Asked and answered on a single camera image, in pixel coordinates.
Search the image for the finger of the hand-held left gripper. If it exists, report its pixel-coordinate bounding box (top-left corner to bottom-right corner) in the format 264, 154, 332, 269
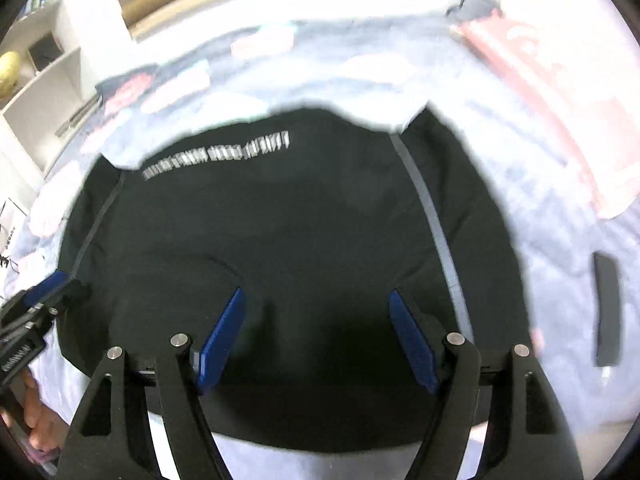
25, 269, 69, 307
37, 280, 92, 318

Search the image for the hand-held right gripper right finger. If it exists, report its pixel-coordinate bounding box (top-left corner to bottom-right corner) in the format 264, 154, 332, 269
389, 289, 583, 480

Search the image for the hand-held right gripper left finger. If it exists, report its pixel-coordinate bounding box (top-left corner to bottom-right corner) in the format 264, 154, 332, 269
60, 287, 247, 480

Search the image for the black jacket with grey stripes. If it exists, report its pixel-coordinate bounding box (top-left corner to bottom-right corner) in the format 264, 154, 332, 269
56, 105, 533, 453

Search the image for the person's left hand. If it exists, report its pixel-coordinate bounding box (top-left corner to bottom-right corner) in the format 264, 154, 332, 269
0, 375, 68, 466

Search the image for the white printed paper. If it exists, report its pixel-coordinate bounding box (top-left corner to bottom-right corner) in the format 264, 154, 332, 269
0, 200, 26, 273

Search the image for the grey bedsheet with pink clouds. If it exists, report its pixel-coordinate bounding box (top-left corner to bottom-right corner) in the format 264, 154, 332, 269
10, 15, 636, 480

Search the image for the black rectangular device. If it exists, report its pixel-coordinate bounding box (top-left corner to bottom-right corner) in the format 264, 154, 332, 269
591, 252, 622, 368

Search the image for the white shelf unit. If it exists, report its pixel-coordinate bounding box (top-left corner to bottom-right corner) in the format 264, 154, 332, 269
0, 0, 131, 181

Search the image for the yellow round object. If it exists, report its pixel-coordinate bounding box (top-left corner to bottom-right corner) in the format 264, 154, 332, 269
0, 51, 23, 98

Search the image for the pink pillow with white print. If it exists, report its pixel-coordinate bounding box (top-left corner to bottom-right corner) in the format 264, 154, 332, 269
457, 7, 636, 221

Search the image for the blue-grey pillow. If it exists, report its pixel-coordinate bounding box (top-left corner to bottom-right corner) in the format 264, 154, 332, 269
445, 0, 503, 23

